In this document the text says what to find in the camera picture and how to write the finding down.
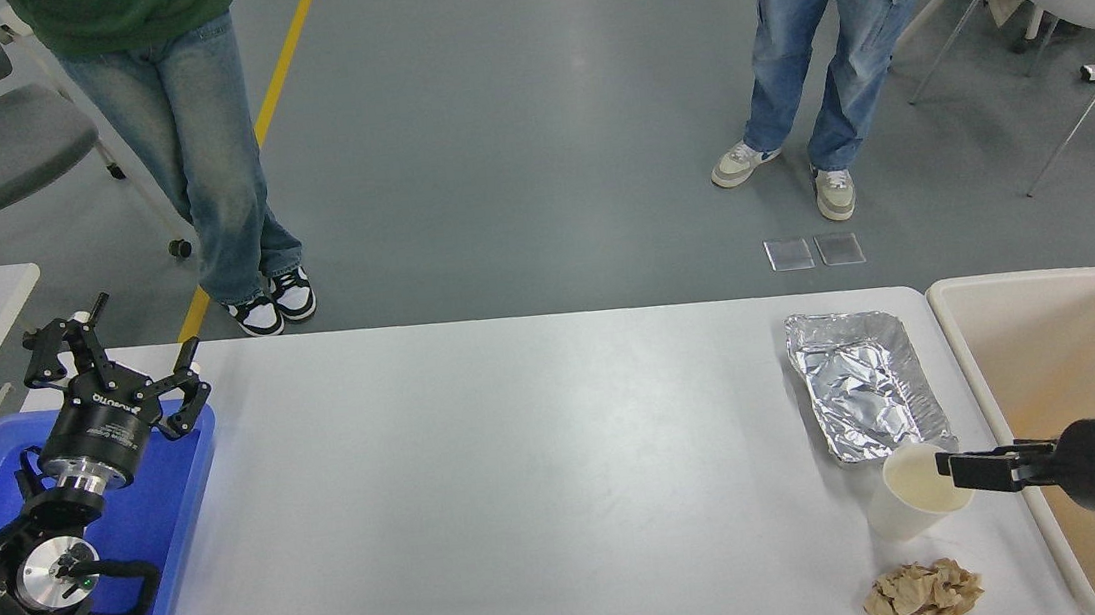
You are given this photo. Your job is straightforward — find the person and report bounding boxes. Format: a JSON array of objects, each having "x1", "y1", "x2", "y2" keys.
[
  {"x1": 6, "y1": 0, "x2": 321, "y2": 359},
  {"x1": 694, "y1": 0, "x2": 979, "y2": 234}
]

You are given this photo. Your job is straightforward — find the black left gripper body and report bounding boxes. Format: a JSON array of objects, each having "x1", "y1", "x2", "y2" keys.
[{"x1": 29, "y1": 362, "x2": 170, "y2": 496}]

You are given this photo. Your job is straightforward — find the tan paper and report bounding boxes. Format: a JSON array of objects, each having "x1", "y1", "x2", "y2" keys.
[{"x1": 859, "y1": 555, "x2": 987, "y2": 615}]

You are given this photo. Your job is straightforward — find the blue plastic tray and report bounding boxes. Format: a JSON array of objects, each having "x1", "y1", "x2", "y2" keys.
[{"x1": 0, "y1": 395, "x2": 234, "y2": 615}]

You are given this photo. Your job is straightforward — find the white wheeled chair frame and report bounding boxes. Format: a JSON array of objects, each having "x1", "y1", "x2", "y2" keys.
[{"x1": 885, "y1": 0, "x2": 1061, "y2": 69}]

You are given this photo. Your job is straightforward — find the foil tray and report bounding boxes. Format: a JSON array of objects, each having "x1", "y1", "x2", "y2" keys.
[{"x1": 782, "y1": 299, "x2": 962, "y2": 472}]

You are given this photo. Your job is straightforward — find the clear floor plate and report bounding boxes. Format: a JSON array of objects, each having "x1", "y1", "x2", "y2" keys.
[
  {"x1": 763, "y1": 236, "x2": 815, "y2": 273},
  {"x1": 813, "y1": 230, "x2": 867, "y2": 268}
]

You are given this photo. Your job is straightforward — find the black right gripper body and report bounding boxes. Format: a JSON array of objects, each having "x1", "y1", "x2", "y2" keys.
[{"x1": 1039, "y1": 419, "x2": 1095, "y2": 523}]

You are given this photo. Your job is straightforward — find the white paper cup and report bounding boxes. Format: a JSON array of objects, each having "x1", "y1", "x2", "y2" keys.
[{"x1": 860, "y1": 437, "x2": 981, "y2": 547}]

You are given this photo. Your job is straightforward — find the large pale plastic bin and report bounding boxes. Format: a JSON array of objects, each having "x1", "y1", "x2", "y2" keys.
[{"x1": 925, "y1": 265, "x2": 1095, "y2": 615}]

